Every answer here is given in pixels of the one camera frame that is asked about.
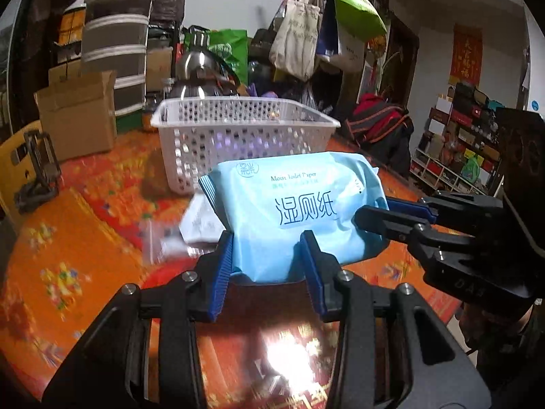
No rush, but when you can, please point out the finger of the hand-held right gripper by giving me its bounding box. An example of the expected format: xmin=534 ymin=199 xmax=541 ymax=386
xmin=385 ymin=191 xmax=508 ymax=236
xmin=353 ymin=206 xmax=470 ymax=266

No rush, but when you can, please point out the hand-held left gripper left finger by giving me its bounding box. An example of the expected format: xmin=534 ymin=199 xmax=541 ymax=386
xmin=43 ymin=230 xmax=235 ymax=409

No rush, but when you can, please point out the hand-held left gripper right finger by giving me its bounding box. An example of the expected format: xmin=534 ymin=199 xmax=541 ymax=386
xmin=299 ymin=230 xmax=491 ymax=409

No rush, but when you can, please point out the light blue wet wipes pack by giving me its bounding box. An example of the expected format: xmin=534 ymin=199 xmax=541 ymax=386
xmin=199 ymin=151 xmax=391 ymax=286

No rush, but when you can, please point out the purple tissue pack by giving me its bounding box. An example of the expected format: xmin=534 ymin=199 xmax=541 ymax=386
xmin=204 ymin=130 xmax=311 ymax=158

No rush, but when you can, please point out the white perforated plastic basket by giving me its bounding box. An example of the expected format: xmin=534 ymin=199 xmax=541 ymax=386
xmin=150 ymin=96 xmax=342 ymax=195

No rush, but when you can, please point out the white paper packet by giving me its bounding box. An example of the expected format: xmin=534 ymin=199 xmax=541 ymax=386
xmin=178 ymin=193 xmax=227 ymax=246

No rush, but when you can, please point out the clear plastic wrapper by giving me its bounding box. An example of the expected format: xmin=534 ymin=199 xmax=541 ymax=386
xmin=142 ymin=221 xmax=201 ymax=261

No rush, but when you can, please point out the white cubby shelf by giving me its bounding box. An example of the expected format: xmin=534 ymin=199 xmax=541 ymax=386
xmin=410 ymin=82 xmax=508 ymax=197

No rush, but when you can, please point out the red and black jacket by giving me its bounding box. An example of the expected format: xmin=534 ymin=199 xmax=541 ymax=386
xmin=344 ymin=92 xmax=415 ymax=167

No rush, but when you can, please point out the white and blue hanging bag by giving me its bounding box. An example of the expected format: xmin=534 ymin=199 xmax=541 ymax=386
xmin=315 ymin=7 xmax=367 ymax=73

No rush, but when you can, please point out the white canvas tote bag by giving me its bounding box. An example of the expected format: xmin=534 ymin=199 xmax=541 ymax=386
xmin=268 ymin=0 xmax=327 ymax=82

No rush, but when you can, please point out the stainless steel kettle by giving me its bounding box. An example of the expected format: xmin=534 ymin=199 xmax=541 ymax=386
xmin=168 ymin=26 xmax=239 ymax=99

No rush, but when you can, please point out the black clamp on table edge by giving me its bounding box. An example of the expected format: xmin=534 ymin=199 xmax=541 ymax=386
xmin=14 ymin=130 xmax=61 ymax=213

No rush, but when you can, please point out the bright green hanging bag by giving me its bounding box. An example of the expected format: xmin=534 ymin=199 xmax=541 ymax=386
xmin=327 ymin=0 xmax=388 ymax=44

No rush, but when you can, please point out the open cardboard box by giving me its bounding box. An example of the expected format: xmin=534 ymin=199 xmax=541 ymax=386
xmin=34 ymin=70 xmax=118 ymax=163

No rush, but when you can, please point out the green shopping bag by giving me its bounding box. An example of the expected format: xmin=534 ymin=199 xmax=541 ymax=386
xmin=183 ymin=28 xmax=249 ymax=86

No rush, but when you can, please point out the yellow wooden chair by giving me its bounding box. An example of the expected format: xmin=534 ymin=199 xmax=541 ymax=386
xmin=0 ymin=120 xmax=63 ymax=223

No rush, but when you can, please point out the grey plastic drawer tower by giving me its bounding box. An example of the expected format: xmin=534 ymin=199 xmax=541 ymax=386
xmin=80 ymin=0 xmax=158 ymax=120

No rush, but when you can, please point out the black bag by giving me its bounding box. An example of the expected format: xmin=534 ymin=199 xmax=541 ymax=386
xmin=149 ymin=0 xmax=188 ymax=31

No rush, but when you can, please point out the red wall scroll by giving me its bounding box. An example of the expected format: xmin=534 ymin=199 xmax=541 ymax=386
xmin=447 ymin=25 xmax=484 ymax=88

